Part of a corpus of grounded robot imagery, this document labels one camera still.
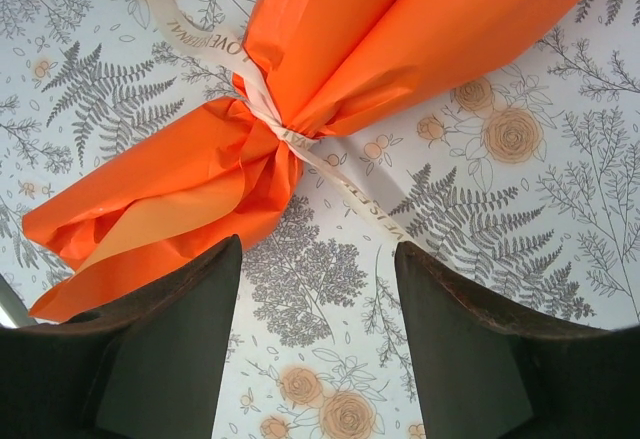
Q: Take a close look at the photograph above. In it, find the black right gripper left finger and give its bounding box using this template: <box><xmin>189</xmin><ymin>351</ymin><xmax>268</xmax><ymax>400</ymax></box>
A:
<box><xmin>0</xmin><ymin>234</ymin><xmax>244</xmax><ymax>439</ymax></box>

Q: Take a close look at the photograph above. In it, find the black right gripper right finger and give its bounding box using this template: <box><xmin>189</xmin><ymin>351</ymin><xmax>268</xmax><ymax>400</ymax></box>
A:
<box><xmin>394</xmin><ymin>241</ymin><xmax>640</xmax><ymax>439</ymax></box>

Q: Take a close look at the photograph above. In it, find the cream printed ribbon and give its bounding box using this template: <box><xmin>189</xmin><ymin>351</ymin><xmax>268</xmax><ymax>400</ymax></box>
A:
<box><xmin>0</xmin><ymin>0</ymin><xmax>456</xmax><ymax>270</ymax></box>

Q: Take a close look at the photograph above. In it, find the orange wrapping paper sheet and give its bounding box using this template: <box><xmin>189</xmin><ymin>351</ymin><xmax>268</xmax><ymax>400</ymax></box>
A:
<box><xmin>22</xmin><ymin>0</ymin><xmax>621</xmax><ymax>324</ymax></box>

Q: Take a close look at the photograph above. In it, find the floral patterned tablecloth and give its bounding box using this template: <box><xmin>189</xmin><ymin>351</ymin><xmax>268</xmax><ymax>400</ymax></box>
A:
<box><xmin>0</xmin><ymin>0</ymin><xmax>640</xmax><ymax>439</ymax></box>

